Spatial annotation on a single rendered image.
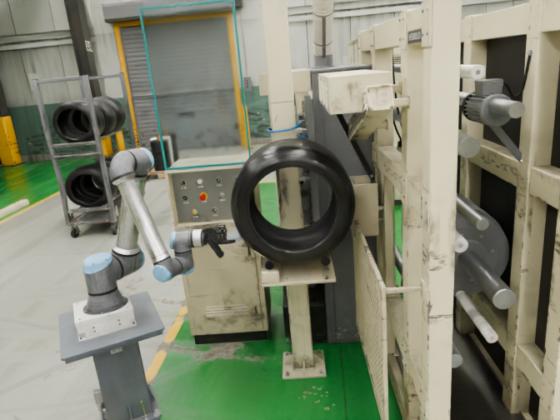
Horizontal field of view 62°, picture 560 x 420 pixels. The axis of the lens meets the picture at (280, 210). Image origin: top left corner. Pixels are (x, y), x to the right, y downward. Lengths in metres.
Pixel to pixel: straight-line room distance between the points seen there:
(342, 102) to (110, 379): 1.88
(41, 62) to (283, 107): 11.16
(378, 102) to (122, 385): 1.99
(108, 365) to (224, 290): 0.92
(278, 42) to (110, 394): 2.06
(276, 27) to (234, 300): 1.77
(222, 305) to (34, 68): 10.81
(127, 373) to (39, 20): 11.28
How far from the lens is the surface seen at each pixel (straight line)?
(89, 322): 2.59
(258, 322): 3.32
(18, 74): 13.66
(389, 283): 2.77
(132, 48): 12.31
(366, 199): 2.55
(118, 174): 2.33
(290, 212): 2.61
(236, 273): 3.16
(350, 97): 1.88
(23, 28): 13.51
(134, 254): 2.67
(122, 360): 2.75
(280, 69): 2.48
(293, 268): 2.50
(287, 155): 2.12
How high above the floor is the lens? 1.84
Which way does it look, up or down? 17 degrees down
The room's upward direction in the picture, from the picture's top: 5 degrees counter-clockwise
